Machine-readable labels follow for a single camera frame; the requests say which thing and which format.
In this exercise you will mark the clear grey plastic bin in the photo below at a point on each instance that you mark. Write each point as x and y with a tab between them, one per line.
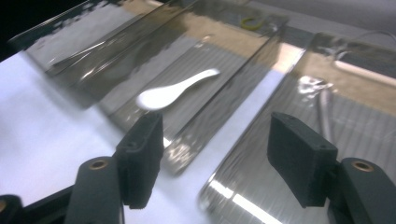
124	46
211	102
358	130

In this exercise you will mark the white ceramic spoon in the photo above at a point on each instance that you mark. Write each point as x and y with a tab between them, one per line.
162	95

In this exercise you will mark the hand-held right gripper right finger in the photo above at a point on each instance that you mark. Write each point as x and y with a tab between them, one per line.
302	158

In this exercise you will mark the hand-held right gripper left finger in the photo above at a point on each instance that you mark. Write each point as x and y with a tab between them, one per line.
141	161

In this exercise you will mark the white table cover board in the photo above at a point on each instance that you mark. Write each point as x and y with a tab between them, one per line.
46	140

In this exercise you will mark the yellow tape roll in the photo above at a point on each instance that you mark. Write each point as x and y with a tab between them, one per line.
249	21

